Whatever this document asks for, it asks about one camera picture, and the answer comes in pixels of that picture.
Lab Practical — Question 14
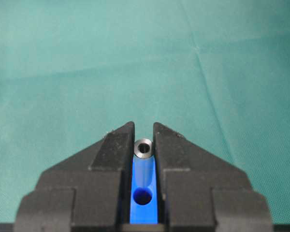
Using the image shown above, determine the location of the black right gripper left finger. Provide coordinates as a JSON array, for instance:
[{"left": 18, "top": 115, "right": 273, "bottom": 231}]
[{"left": 14, "top": 122, "right": 135, "bottom": 232}]

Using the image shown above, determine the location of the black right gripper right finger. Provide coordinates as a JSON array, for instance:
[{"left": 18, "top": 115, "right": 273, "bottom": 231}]
[{"left": 153, "top": 122, "right": 273, "bottom": 232}]

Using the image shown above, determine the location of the small silver metal shaft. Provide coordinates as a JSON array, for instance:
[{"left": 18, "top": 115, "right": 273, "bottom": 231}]
[{"left": 134, "top": 138, "right": 152, "bottom": 160}]

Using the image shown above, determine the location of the blue plastic gear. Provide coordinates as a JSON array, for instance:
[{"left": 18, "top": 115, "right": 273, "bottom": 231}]
[{"left": 130, "top": 156, "right": 158, "bottom": 224}]

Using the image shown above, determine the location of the green cloth mat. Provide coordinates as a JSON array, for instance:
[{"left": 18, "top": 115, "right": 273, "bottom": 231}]
[{"left": 0, "top": 0, "right": 290, "bottom": 224}]

